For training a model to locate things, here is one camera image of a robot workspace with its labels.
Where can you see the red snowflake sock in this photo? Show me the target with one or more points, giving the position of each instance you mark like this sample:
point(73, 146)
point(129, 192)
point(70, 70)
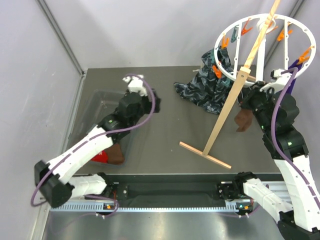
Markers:
point(101, 157)

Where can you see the teal clothespin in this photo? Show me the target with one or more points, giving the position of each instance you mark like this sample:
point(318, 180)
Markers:
point(234, 34)

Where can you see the brown sock with stripes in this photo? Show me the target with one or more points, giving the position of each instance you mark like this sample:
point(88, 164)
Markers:
point(243, 120)

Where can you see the aluminium frame rail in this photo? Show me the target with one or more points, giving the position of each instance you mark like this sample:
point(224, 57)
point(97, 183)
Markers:
point(108, 205)

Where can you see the wooden hanger stand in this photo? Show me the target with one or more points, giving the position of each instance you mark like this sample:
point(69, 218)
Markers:
point(239, 82)

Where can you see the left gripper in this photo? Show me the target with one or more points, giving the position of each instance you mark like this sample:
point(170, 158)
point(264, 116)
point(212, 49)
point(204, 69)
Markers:
point(145, 98)

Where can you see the orange clothespin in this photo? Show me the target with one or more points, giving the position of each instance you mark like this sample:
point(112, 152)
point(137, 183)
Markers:
point(217, 71)
point(305, 56)

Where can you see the brown sock in bin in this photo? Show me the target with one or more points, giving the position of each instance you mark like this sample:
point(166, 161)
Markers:
point(114, 155)

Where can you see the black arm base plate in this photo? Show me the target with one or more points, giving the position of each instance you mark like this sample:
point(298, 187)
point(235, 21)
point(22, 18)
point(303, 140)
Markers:
point(212, 190)

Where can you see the dark patterned sock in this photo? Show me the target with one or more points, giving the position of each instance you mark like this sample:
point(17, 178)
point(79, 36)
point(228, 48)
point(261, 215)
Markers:
point(206, 90)

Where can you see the clear plastic bin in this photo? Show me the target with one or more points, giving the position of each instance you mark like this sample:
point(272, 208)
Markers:
point(98, 105)

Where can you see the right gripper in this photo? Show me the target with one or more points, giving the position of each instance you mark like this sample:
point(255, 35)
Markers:
point(248, 92)

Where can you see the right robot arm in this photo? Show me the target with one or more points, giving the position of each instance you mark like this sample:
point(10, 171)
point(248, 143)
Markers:
point(275, 111)

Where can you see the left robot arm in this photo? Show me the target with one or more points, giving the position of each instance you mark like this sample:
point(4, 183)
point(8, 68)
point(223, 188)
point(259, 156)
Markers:
point(56, 179)

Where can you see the white round sock hanger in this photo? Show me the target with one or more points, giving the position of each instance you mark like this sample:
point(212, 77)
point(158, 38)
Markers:
point(223, 41)

